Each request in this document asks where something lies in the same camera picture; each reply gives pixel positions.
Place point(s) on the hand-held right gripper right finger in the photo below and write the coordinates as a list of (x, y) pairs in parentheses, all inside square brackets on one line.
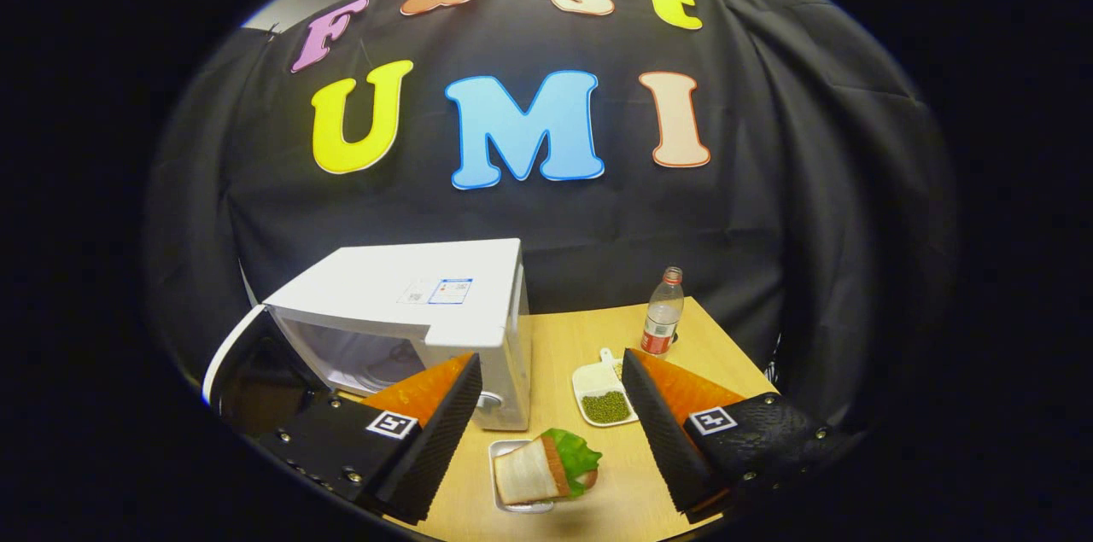
[(666, 448)]

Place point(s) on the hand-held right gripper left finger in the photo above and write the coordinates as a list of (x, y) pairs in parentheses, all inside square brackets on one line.
[(435, 448)]

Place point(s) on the small metal tray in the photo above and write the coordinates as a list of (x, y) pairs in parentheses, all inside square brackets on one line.
[(499, 450)]

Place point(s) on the lettuce sandwich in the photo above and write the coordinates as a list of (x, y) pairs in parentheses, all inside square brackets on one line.
[(538, 469)]

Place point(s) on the white microwave oven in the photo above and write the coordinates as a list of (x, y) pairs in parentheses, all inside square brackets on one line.
[(401, 277)]

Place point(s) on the white divided bean plate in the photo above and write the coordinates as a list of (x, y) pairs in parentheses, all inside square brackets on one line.
[(602, 393)]

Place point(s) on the clear plastic bottle red label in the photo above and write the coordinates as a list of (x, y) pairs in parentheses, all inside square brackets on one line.
[(662, 316)]

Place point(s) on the black backdrop cloth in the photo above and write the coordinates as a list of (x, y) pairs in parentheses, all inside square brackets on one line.
[(768, 183)]

